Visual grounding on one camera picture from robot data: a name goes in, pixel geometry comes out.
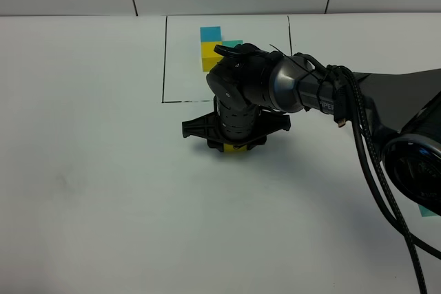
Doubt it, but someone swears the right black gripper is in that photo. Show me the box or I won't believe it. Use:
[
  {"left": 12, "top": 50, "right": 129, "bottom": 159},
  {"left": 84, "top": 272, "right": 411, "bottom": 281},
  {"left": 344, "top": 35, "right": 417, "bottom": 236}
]
[{"left": 182, "top": 97, "right": 291, "bottom": 153}]

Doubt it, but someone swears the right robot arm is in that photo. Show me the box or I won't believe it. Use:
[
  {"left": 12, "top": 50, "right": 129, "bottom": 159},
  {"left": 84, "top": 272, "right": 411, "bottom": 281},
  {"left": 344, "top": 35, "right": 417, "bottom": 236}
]
[{"left": 182, "top": 43, "right": 440, "bottom": 213}]

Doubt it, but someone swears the yellow template block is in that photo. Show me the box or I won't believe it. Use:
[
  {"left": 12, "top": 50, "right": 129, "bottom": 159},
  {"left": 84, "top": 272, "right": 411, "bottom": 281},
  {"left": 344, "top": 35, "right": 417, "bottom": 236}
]
[{"left": 201, "top": 41, "right": 223, "bottom": 72}]

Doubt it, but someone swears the green template block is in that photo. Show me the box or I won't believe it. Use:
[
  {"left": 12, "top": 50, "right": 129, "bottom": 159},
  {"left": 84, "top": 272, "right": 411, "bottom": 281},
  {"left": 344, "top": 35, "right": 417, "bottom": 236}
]
[{"left": 222, "top": 40, "right": 243, "bottom": 48}]

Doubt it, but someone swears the blue template block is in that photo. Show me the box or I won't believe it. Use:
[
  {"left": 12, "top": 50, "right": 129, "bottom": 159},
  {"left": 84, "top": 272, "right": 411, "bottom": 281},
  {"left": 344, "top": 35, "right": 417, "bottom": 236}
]
[{"left": 200, "top": 26, "right": 222, "bottom": 43}]

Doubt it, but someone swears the right black camera cable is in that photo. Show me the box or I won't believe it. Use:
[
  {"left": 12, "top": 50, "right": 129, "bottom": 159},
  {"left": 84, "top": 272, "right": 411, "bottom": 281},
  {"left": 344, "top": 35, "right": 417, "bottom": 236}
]
[{"left": 316, "top": 65, "right": 441, "bottom": 294}]

